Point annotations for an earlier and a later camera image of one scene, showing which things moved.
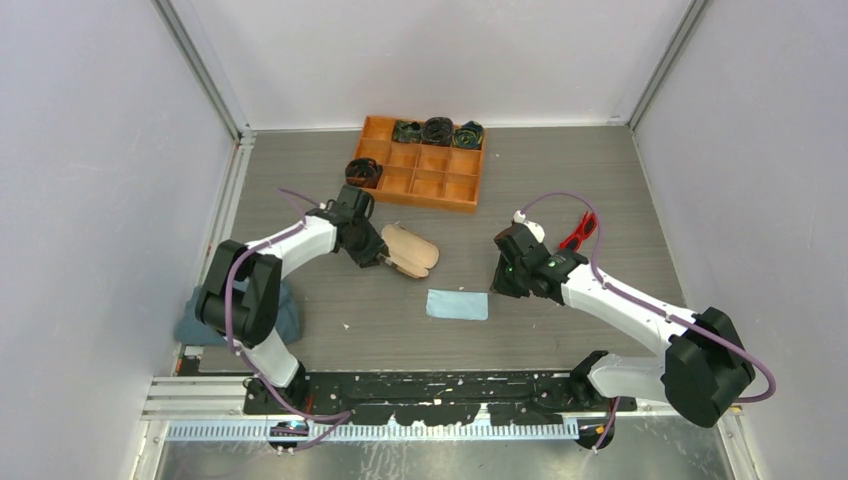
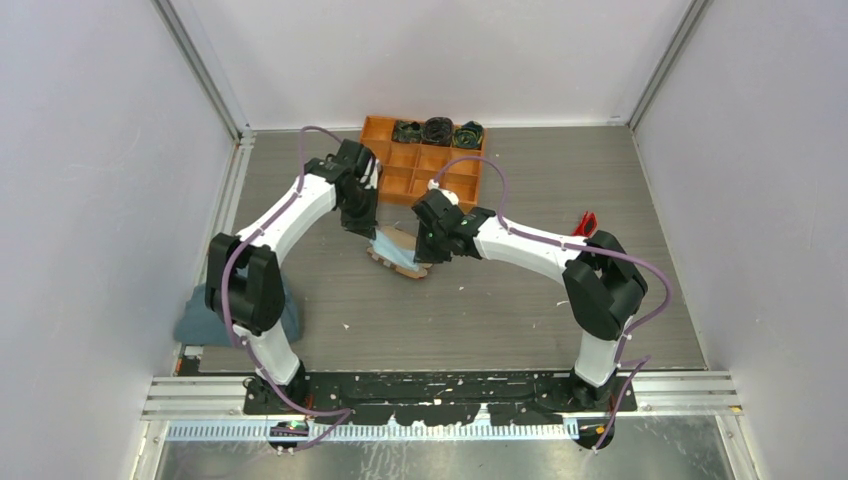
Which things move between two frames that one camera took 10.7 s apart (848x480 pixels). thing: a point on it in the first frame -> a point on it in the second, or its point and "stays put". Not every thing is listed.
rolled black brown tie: x=438 y=131 stays put
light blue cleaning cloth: x=457 y=305 -> x=390 y=251
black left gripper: x=366 y=257 -> x=365 y=225
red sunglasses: x=583 y=231 stays put
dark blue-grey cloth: x=191 y=330 stays put
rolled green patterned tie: x=468 y=135 stays put
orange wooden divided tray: x=431 y=175 stays put
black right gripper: x=500 y=284 -> x=424 y=255
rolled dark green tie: x=405 y=131 stays put
